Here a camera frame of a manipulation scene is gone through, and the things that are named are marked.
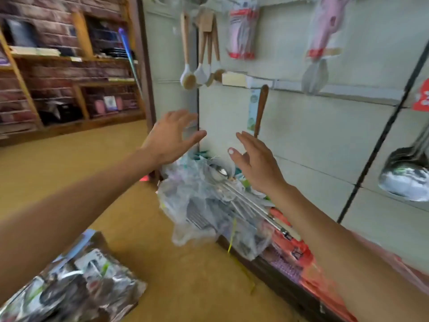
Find person's right hand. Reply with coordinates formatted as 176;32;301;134
228;132;289;197

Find person's left hand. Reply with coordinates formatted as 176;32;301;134
141;109;207;168

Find red white packet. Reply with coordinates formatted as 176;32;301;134
377;77;429;203

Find pile of packaged utensils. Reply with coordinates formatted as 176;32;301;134
0;228;148;322

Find person's left forearm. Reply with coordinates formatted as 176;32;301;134
0;151;162;306

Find person's right forearm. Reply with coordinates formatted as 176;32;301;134
271;184;429;322

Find large steel strainer ladle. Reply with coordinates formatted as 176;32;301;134
206;163;296;240

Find wooden brushes hanging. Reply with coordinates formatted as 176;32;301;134
179;13;198;91

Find dark wooden spatula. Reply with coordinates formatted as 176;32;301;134
251;84;270;140

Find pile of plastic wrapped utensils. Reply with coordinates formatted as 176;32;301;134
156;154;276;260

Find wooden dish brushes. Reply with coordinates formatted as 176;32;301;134
194;13;214;86

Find blue pole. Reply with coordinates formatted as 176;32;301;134
118;26;145;98

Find red plastic wrapped packets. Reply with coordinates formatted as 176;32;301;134
258;208;429;322

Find wooden bookshelf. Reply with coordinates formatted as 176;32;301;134
0;0;145;146

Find black wall divider strip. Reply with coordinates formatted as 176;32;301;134
335;40;429;225

